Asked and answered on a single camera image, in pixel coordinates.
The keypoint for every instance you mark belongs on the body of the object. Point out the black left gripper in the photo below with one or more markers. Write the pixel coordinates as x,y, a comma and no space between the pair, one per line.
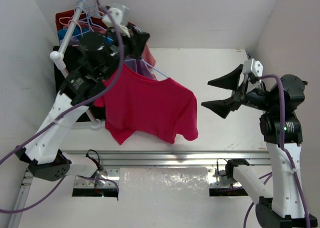
130,44

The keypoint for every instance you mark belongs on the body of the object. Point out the aluminium table rail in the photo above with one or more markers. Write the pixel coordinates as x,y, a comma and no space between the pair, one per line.
180,158

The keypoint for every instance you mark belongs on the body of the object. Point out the teal t shirt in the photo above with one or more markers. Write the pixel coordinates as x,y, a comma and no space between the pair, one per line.
65,35

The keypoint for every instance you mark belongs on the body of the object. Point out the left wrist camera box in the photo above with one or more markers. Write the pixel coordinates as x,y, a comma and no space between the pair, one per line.
115,14

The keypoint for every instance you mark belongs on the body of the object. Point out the dark red t shirt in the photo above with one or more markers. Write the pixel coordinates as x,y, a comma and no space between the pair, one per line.
61,19

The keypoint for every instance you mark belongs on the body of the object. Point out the silver clothes rack pole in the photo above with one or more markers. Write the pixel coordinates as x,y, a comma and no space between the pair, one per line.
75,18

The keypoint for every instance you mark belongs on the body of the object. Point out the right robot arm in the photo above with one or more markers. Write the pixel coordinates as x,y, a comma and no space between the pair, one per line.
285,205

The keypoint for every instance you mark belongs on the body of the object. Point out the pink wire hanger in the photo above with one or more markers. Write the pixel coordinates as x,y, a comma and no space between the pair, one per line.
77,25

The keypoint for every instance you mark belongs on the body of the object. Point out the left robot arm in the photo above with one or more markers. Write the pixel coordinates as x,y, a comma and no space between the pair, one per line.
96,72

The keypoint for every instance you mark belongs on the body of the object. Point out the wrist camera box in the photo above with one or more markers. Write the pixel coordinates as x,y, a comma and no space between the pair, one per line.
115,14
253,70

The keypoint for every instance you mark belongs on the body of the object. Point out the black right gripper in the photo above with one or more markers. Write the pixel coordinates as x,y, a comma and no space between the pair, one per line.
223,107

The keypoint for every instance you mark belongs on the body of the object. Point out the salmon t shirt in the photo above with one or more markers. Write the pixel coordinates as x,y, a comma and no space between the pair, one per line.
146,55

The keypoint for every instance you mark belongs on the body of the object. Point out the black t shirt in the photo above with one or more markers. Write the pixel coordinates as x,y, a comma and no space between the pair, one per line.
61,70

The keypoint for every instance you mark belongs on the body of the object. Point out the purple t shirt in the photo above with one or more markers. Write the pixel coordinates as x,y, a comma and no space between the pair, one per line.
71,50

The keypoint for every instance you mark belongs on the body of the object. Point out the pink t shirt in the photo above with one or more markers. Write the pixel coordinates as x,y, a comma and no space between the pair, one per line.
163,108

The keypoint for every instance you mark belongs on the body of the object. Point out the blue hanger on rack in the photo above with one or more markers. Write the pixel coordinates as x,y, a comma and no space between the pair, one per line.
85,18

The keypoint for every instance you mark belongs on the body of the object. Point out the blue wire hanger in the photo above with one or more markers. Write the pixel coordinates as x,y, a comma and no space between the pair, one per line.
155,71

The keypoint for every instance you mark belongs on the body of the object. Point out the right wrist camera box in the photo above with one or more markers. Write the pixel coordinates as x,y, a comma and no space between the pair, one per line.
253,70

